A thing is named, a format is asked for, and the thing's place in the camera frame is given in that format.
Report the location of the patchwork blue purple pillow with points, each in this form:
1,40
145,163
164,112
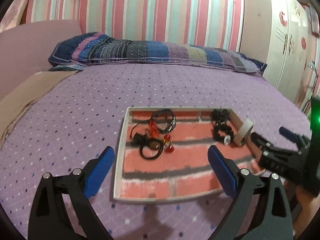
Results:
98,48

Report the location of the silver desk lamp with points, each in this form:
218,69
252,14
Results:
312,83

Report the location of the person's right hand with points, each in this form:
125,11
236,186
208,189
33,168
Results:
305,226

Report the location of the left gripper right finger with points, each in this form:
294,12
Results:
272,218

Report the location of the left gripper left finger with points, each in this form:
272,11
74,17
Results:
49,218

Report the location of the purple dotted bedspread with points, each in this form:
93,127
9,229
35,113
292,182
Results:
83,115

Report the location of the white decorated wardrobe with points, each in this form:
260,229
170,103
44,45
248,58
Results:
288,47

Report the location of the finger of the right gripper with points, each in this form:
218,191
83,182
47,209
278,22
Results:
293,137
259,144

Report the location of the white tray brick-pattern liner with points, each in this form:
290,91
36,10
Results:
185,173

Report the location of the tan folded cloth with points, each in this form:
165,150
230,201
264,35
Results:
16,104

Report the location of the white band wrist watch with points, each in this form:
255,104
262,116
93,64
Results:
243,132

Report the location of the pink padded headboard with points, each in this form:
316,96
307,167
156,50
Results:
25,49

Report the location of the pink floral curtain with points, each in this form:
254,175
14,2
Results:
14,15

